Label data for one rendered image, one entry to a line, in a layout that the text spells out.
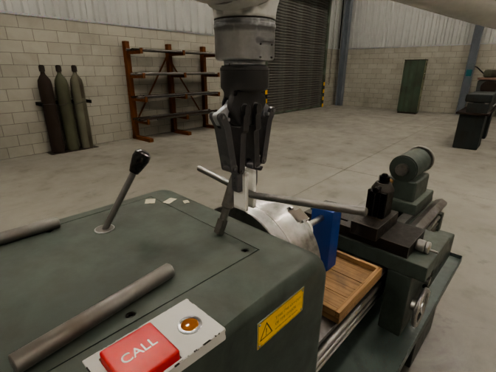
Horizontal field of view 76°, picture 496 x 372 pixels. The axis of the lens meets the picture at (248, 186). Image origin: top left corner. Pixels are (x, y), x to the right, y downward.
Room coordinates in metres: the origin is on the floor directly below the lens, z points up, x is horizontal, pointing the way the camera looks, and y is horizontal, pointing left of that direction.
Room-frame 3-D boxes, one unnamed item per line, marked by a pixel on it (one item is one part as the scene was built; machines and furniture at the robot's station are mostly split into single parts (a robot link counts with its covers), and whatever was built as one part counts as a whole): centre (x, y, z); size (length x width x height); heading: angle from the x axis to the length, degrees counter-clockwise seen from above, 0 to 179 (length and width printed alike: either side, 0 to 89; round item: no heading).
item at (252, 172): (0.52, 0.00, 1.35); 0.03 x 0.01 x 0.07; 47
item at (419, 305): (1.04, -0.64, 0.73); 0.27 x 0.12 x 0.27; 137
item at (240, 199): (0.51, 0.01, 1.35); 0.03 x 0.01 x 0.07; 47
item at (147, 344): (0.25, 0.11, 1.26); 0.06 x 0.06 x 0.02; 47
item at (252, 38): (0.52, 0.01, 1.58); 0.09 x 0.09 x 0.06
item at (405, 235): (1.16, -0.46, 0.95); 0.43 x 0.18 x 0.04; 47
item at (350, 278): (0.94, -0.23, 0.88); 0.36 x 0.30 x 0.04; 47
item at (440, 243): (1.19, -0.51, 0.89); 0.53 x 0.30 x 0.06; 47
